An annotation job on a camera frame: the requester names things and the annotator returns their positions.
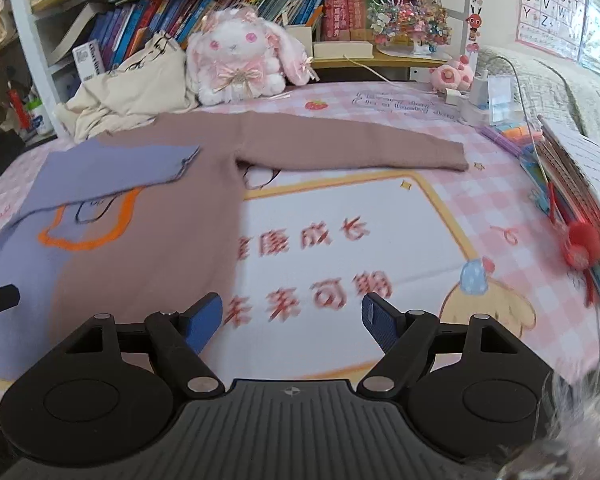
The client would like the row of colourful books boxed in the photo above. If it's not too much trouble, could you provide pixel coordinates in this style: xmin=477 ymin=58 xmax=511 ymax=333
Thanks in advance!
xmin=82 ymin=0 xmax=333 ymax=68

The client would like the white product box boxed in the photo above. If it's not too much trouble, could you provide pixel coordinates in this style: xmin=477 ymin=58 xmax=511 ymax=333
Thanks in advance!
xmin=72 ymin=40 xmax=106 ymax=81

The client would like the white flat box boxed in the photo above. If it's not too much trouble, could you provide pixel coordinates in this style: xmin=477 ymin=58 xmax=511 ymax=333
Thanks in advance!
xmin=312 ymin=41 xmax=374 ymax=59

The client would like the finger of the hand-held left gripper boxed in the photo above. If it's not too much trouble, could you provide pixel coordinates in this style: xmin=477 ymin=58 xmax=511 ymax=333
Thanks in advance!
xmin=0 ymin=284 xmax=21 ymax=318

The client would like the white bottle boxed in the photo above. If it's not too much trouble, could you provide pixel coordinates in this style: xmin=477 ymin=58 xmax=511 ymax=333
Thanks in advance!
xmin=27 ymin=95 xmax=56 ymax=136

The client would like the cream pen holder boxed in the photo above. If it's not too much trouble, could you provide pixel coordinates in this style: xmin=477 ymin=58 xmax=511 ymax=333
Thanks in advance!
xmin=285 ymin=24 xmax=315 ymax=56

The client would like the colourful bead tree ornament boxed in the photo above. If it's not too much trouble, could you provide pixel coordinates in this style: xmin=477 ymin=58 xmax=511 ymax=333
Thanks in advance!
xmin=367 ymin=0 xmax=453 ymax=56

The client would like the pink plush pig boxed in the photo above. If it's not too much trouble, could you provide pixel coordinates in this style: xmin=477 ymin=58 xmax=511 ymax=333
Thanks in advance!
xmin=429 ymin=55 xmax=476 ymax=93

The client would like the pink checked table mat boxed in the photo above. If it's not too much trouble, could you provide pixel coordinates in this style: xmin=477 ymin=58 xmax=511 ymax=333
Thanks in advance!
xmin=0 ymin=77 xmax=600 ymax=436

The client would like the stack of picture books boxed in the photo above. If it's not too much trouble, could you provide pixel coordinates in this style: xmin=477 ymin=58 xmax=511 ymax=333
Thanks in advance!
xmin=520 ymin=115 xmax=600 ymax=316

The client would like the grey knitted blanket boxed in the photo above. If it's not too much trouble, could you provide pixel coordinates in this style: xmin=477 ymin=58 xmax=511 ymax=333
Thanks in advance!
xmin=472 ymin=45 xmax=600 ymax=151

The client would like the white power strip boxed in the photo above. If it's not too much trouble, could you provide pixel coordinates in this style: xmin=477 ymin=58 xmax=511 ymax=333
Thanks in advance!
xmin=460 ymin=72 xmax=516 ymax=126

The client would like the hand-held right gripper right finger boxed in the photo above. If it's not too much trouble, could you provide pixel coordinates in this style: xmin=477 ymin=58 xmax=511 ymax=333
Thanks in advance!
xmin=358 ymin=292 xmax=551 ymax=398

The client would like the grey furry sleeve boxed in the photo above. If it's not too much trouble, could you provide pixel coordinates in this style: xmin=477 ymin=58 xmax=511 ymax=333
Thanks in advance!
xmin=495 ymin=360 xmax=600 ymax=480

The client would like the white framed bookshelf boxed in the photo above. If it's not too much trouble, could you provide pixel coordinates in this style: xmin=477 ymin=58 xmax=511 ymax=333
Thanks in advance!
xmin=5 ymin=0 xmax=473 ymax=151

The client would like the alphabet wall poster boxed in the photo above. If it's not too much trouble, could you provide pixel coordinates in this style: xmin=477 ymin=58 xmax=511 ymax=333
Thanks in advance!
xmin=515 ymin=0 xmax=588 ymax=61

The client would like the white charging cable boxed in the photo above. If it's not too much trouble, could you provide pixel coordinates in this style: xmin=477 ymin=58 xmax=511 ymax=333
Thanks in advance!
xmin=347 ymin=55 xmax=448 ymax=93

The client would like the white plush rabbit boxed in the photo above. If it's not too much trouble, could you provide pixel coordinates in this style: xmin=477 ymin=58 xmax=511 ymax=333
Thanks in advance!
xmin=185 ymin=5 xmax=321 ymax=106

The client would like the reindeer wall sticker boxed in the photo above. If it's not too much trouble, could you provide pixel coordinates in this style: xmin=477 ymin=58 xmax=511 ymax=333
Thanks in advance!
xmin=465 ymin=5 xmax=485 ymax=43

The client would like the bundle of coloured pens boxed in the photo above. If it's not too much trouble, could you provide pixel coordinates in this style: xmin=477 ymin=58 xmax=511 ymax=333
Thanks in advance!
xmin=477 ymin=120 xmax=543 ymax=153

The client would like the red tassel ornament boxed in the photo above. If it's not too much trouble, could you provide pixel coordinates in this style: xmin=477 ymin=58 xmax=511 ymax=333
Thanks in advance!
xmin=7 ymin=80 xmax=33 ymax=136

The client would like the purple and mauve sweater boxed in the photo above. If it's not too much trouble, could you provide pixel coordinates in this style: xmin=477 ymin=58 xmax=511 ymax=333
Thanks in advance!
xmin=0 ymin=110 xmax=468 ymax=381

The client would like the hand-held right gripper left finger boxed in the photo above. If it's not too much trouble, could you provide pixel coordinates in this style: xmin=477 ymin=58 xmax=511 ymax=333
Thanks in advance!
xmin=27 ymin=294 xmax=225 ymax=398

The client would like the red pompom ornament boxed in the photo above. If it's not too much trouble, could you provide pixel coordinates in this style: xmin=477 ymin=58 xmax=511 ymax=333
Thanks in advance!
xmin=547 ymin=182 xmax=600 ymax=308

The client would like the cream tote bag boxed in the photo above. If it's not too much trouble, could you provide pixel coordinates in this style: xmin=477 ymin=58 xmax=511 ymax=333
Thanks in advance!
xmin=55 ymin=32 xmax=198 ymax=143

